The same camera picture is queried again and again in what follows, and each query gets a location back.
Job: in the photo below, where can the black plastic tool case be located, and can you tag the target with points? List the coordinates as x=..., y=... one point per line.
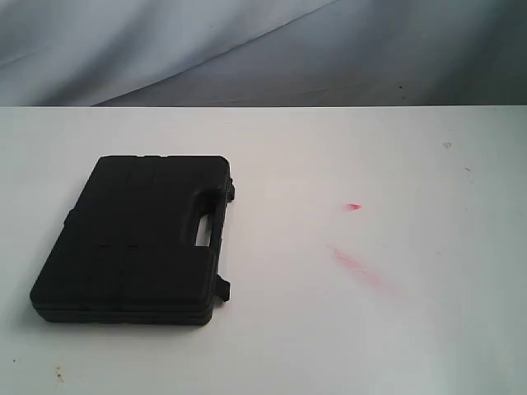
x=141, y=244

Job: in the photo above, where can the grey backdrop cloth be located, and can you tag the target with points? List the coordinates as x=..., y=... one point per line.
x=263, y=53

